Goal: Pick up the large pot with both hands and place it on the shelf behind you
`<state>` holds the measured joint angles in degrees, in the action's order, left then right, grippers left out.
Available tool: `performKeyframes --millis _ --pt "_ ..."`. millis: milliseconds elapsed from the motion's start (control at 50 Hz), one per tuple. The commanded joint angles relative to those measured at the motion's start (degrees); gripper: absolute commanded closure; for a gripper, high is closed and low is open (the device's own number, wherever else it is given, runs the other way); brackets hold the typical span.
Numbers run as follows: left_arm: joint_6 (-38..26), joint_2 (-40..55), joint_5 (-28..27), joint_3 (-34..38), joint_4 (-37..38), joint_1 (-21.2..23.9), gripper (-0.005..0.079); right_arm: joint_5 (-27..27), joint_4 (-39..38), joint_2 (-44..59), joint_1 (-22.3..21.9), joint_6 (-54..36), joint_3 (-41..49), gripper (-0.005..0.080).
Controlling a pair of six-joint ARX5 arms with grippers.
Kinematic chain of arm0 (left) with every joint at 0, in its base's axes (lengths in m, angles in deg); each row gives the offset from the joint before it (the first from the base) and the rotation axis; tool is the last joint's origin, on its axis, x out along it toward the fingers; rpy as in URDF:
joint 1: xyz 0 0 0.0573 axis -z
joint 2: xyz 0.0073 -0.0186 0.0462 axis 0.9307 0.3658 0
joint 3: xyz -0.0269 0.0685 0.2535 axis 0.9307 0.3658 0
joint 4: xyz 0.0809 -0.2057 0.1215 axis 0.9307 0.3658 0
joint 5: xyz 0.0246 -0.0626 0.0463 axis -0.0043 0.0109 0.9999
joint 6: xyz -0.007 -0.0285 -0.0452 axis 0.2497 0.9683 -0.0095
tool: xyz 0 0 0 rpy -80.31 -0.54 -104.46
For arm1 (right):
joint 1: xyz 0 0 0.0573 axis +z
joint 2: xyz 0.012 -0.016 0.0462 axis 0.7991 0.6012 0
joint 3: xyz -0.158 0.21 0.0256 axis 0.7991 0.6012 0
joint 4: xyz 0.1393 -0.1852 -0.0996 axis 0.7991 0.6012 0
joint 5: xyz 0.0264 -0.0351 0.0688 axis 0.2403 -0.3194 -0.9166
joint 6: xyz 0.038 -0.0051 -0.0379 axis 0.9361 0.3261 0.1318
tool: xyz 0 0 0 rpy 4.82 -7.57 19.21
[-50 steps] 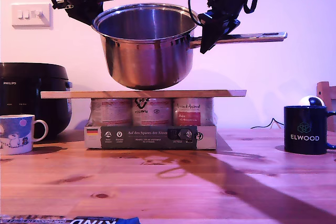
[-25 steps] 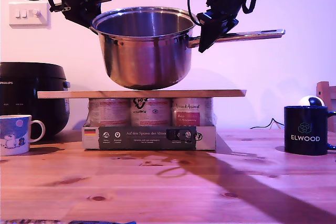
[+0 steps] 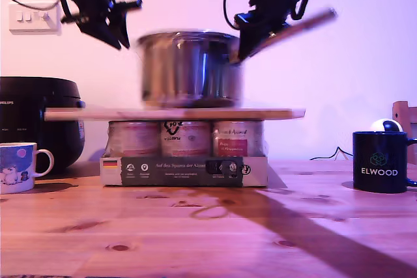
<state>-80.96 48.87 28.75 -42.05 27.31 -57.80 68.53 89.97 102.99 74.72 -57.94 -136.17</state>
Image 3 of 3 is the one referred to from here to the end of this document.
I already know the white cartoon print mug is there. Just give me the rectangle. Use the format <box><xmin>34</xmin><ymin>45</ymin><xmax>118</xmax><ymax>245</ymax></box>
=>
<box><xmin>0</xmin><ymin>141</ymin><xmax>55</xmax><ymax>195</ymax></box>

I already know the white wall switch plate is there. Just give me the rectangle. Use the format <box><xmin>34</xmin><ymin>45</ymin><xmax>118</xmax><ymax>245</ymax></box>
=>
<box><xmin>8</xmin><ymin>1</ymin><xmax>63</xmax><ymax>36</ymax></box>

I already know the light wooden shelf board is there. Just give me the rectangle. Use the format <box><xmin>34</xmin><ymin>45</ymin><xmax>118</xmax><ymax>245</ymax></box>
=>
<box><xmin>43</xmin><ymin>105</ymin><xmax>308</xmax><ymax>122</ymax></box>

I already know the large stainless steel pot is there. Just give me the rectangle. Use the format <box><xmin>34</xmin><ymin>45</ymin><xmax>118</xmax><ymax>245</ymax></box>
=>
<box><xmin>136</xmin><ymin>8</ymin><xmax>338</xmax><ymax>110</ymax></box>

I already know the can with red label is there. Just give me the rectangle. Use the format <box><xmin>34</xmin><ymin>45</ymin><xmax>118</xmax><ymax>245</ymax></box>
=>
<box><xmin>212</xmin><ymin>120</ymin><xmax>265</xmax><ymax>158</ymax></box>
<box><xmin>160</xmin><ymin>120</ymin><xmax>213</xmax><ymax>158</ymax></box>
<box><xmin>107</xmin><ymin>120</ymin><xmax>161</xmax><ymax>158</ymax></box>

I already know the thin black camera cable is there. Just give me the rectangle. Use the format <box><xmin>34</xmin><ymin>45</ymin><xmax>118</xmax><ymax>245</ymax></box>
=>
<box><xmin>309</xmin><ymin>145</ymin><xmax>354</xmax><ymax>161</ymax></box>

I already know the wooden chair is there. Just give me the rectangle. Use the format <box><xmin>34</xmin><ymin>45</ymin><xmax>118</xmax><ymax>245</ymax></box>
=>
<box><xmin>392</xmin><ymin>100</ymin><xmax>417</xmax><ymax>165</ymax></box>

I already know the dark blue Elwood mug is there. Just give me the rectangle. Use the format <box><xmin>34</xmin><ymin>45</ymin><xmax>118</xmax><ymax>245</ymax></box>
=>
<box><xmin>352</xmin><ymin>130</ymin><xmax>417</xmax><ymax>195</ymax></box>

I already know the cardboard tray of cans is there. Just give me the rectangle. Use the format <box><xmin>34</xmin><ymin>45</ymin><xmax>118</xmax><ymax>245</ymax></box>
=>
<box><xmin>98</xmin><ymin>147</ymin><xmax>270</xmax><ymax>189</ymax></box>

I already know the black Philips rice cooker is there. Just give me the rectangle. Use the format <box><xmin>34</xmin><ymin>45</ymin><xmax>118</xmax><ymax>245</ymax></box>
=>
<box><xmin>0</xmin><ymin>76</ymin><xmax>87</xmax><ymax>175</ymax></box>

